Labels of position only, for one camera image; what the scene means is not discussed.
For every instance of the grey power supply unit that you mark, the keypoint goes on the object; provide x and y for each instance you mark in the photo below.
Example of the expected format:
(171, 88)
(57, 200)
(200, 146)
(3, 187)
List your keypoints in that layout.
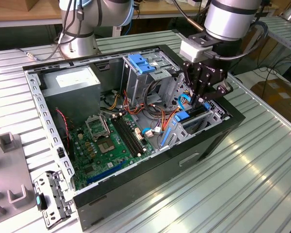
(70, 102)

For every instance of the grey metal disk bay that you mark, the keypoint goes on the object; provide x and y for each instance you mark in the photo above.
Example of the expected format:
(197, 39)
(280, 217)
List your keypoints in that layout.
(215, 115)

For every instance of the black PC case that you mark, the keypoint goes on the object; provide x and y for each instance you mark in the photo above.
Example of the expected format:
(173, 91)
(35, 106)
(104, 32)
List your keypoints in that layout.
(135, 189)

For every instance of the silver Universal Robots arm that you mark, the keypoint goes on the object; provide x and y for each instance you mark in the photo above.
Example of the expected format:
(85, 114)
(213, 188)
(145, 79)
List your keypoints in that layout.
(232, 21)

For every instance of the small brown box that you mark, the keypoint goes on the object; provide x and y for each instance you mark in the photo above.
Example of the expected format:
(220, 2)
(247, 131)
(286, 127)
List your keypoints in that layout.
(32, 4)

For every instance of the metal slot retainer bracket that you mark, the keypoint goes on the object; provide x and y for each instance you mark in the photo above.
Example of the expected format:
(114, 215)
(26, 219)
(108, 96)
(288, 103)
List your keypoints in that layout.
(55, 191)

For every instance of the blue plastic drive latch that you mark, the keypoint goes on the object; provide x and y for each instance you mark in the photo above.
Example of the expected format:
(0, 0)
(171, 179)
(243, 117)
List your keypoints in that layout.
(140, 64)

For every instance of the grey metal drive cage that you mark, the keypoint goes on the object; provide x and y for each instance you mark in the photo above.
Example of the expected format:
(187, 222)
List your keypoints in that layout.
(135, 85)

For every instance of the black RAM slot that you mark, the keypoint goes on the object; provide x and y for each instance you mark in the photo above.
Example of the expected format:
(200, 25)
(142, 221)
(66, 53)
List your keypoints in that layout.
(132, 134)
(125, 137)

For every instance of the green motherboard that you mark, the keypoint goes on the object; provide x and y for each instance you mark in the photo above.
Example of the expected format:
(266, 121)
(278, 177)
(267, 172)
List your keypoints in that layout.
(99, 165)

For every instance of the large cardboard box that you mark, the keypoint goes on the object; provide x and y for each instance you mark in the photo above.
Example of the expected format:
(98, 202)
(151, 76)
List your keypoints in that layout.
(276, 97)

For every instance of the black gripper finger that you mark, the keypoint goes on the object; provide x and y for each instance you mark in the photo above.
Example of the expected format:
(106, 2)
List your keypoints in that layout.
(196, 82)
(220, 91)

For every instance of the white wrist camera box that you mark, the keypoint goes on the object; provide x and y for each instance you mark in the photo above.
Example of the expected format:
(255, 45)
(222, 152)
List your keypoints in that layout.
(194, 52)

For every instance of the blue expansion slot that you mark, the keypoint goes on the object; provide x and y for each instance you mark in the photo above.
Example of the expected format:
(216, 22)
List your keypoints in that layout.
(106, 172)

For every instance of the black clip blue tab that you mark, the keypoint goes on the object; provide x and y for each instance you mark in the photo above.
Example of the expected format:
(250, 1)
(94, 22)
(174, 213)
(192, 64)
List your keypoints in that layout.
(42, 202)

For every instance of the grey parts rack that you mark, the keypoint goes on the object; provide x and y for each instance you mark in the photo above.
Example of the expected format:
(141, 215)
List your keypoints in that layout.
(12, 170)

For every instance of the CPU socket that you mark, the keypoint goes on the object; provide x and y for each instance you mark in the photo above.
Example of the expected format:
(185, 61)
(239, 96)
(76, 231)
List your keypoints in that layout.
(106, 146)

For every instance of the metal slat side table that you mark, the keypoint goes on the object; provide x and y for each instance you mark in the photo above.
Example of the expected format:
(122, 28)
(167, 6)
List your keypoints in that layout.
(286, 34)

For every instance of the wooden desk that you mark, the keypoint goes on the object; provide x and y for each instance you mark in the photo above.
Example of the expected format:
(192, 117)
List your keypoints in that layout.
(157, 11)

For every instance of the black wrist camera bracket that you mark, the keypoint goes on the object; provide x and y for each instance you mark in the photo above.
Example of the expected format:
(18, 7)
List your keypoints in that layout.
(203, 38)

